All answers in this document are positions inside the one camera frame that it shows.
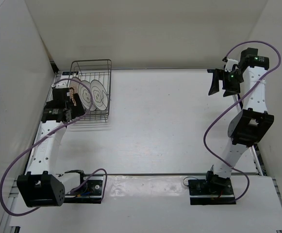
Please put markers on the white plate middle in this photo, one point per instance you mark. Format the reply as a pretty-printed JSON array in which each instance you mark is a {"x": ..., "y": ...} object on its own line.
[{"x": 85, "y": 96}]

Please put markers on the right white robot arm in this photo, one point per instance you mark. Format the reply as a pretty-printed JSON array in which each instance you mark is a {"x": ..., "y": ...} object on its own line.
[{"x": 253, "y": 121}]

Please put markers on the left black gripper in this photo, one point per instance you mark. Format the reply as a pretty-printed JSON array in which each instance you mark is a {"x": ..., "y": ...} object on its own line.
[{"x": 77, "y": 109}]

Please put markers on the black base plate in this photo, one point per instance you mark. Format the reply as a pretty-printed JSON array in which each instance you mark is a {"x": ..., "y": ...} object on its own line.
[
  {"x": 91, "y": 193},
  {"x": 205, "y": 193}
]

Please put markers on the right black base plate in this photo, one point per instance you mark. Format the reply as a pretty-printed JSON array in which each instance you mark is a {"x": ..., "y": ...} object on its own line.
[{"x": 205, "y": 193}]

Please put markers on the orange sunburst pattern plate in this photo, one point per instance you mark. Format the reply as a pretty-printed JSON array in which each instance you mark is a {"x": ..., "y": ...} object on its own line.
[{"x": 74, "y": 90}]

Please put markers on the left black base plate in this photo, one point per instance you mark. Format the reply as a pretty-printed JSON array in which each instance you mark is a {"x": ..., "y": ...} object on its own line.
[{"x": 91, "y": 193}]

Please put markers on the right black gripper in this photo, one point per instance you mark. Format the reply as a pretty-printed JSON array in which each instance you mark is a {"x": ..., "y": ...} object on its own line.
[{"x": 218, "y": 74}]

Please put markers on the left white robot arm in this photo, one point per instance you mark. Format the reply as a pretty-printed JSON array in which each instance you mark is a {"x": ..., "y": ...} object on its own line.
[{"x": 41, "y": 186}]

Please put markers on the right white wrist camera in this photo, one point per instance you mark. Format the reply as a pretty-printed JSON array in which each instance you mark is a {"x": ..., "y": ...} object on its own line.
[{"x": 230, "y": 64}]

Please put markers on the grey wire dish rack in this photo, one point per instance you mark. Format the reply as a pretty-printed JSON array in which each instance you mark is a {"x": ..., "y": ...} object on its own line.
[{"x": 91, "y": 80}]

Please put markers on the white plate black lettering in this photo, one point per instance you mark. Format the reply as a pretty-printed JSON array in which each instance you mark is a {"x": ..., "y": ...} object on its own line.
[{"x": 100, "y": 98}]

